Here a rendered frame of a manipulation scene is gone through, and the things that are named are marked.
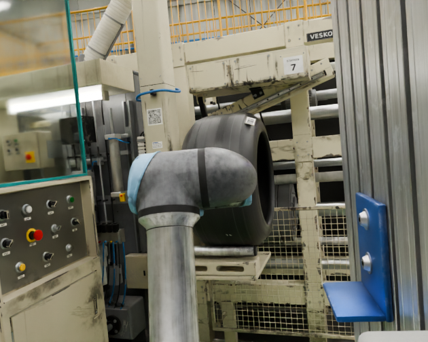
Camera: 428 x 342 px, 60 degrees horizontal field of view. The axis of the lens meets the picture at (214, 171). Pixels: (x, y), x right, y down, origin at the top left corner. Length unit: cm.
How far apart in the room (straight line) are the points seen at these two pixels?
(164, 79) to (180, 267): 121
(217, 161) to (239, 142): 77
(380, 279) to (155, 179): 46
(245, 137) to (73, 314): 100
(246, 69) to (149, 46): 48
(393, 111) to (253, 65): 165
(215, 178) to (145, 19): 127
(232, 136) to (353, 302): 118
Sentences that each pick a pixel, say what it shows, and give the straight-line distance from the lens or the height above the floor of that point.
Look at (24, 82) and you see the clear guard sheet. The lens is 160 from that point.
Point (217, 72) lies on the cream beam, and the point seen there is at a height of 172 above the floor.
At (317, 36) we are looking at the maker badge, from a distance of 221.
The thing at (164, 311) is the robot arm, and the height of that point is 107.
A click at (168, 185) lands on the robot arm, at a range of 67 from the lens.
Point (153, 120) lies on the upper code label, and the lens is 175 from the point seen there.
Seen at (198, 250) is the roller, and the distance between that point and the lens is 165.
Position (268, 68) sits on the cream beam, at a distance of 188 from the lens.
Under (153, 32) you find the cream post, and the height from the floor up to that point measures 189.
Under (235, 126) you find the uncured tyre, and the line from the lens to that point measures 150.
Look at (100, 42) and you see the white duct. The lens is 230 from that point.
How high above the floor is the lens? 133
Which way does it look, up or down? 3 degrees down
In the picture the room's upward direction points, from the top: 5 degrees counter-clockwise
